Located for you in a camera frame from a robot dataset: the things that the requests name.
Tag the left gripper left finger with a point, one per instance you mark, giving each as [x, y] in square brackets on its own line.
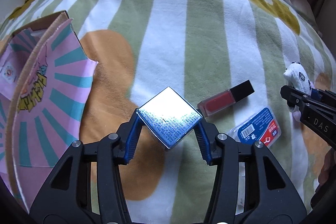
[85, 184]

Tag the red blue card case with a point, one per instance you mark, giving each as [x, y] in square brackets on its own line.
[262, 126]

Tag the silver cube box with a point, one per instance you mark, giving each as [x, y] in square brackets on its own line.
[169, 117]

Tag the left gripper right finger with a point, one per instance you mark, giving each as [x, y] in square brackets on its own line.
[250, 184]

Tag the right hand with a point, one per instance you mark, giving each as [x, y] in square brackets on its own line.
[328, 164]

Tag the white panda sock roll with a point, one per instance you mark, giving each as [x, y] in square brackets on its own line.
[297, 78]

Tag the floral striped blanket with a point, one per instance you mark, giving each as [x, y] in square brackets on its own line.
[198, 48]

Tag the red lip gloss tube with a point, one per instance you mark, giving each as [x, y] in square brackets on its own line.
[225, 99]

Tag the open cardboard box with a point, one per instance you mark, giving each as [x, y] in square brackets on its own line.
[46, 79]

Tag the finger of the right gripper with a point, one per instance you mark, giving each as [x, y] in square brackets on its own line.
[295, 99]
[326, 97]

